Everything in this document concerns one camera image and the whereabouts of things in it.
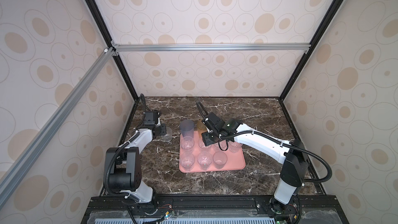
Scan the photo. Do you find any black frame post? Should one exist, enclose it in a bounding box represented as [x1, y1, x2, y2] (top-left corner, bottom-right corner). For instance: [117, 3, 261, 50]
[84, 0, 138, 100]
[279, 0, 344, 103]

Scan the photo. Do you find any silver aluminium side bar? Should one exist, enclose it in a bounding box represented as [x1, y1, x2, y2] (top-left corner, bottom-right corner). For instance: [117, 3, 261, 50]
[1, 47, 116, 207]

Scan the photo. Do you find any black frame post left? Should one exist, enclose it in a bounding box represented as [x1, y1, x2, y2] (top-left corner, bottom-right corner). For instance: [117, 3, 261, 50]
[84, 0, 138, 100]

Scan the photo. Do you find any black frame post right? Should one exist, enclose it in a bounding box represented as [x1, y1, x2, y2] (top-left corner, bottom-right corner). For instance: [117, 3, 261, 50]
[279, 0, 344, 103]

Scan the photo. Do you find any pink plastic tray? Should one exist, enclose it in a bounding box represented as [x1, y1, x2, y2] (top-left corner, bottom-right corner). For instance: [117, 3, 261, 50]
[179, 131, 246, 173]

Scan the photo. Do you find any clear faceted glass front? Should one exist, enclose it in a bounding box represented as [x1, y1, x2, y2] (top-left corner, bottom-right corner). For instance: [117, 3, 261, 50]
[198, 140, 211, 151]

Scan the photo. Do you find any small clear cup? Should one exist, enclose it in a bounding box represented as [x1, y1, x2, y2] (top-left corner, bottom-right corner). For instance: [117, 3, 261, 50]
[162, 127, 173, 142]

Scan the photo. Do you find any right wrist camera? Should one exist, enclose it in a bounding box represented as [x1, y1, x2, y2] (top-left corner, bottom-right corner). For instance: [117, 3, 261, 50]
[202, 112, 225, 133]

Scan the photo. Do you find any frosted white cup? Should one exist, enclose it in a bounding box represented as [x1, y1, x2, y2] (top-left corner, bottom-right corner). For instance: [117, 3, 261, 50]
[213, 151, 228, 170]

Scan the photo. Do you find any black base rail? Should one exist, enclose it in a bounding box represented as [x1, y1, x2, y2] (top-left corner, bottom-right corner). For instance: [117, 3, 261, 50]
[82, 195, 348, 224]

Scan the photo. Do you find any clear faceted glass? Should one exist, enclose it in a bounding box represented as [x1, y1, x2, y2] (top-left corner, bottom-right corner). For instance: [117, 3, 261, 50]
[180, 136, 195, 153]
[198, 140, 211, 151]

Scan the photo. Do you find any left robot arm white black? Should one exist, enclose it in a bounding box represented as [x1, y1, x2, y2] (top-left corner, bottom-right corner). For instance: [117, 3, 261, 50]
[103, 110, 166, 203]

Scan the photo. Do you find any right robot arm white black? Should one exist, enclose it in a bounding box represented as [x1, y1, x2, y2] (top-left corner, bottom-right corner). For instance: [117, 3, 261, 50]
[201, 118, 333, 205]

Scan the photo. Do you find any grey frosted tumbler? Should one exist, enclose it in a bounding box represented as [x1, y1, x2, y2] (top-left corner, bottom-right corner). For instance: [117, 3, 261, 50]
[180, 120, 194, 138]

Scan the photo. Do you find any yellow transparent tumbler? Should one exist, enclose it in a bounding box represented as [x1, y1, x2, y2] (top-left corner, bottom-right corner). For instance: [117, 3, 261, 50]
[197, 120, 207, 131]

